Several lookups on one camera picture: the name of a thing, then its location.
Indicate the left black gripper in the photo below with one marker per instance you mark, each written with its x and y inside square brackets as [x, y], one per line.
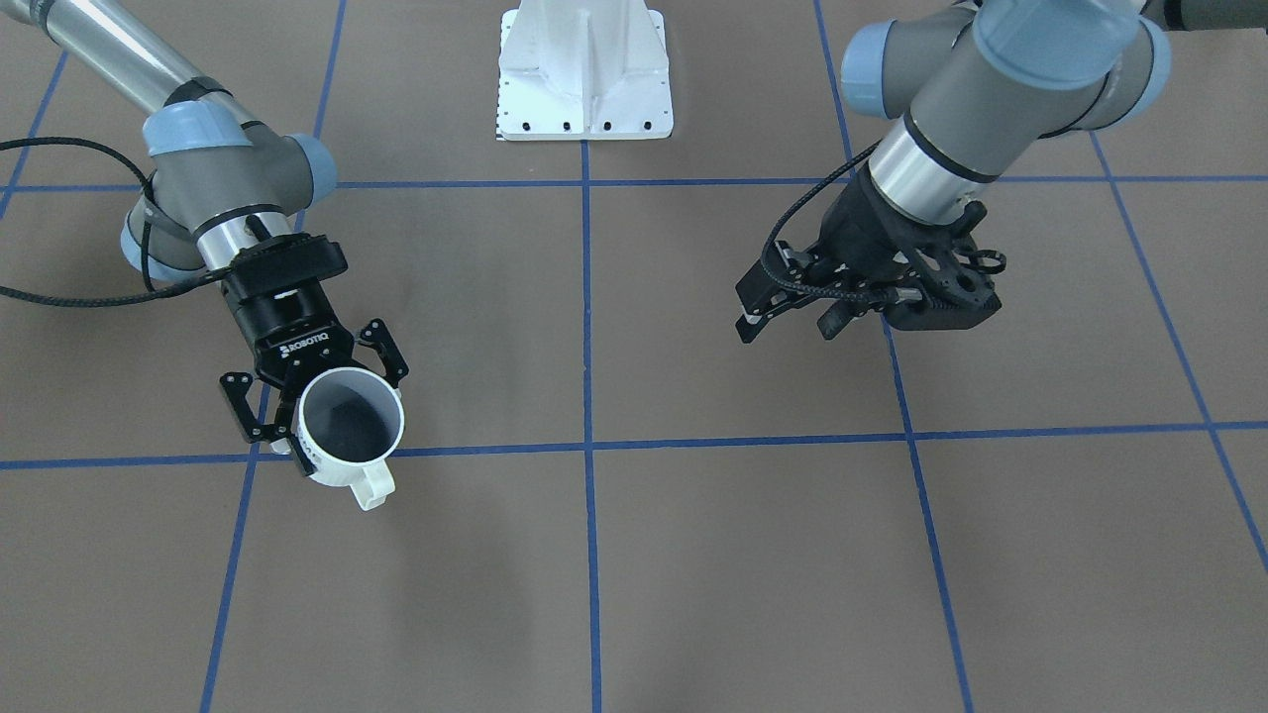
[869, 226]

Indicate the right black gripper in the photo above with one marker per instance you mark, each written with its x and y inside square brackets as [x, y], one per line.
[280, 322]

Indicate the white HOME mug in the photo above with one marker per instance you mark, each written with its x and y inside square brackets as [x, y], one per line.
[349, 421]

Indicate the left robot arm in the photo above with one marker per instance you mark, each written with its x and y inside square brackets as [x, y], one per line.
[968, 90]

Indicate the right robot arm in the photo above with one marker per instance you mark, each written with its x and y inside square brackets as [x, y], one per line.
[216, 210]

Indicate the brown table mat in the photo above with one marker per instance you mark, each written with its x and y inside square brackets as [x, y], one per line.
[604, 500]

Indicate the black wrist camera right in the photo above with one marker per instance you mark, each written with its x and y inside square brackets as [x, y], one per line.
[283, 263]

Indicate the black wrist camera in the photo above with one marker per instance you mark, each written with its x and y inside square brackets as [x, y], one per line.
[283, 263]
[945, 288]

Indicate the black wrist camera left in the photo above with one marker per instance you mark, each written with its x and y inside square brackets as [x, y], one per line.
[945, 288]

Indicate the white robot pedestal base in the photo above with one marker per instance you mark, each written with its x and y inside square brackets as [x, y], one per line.
[583, 71]

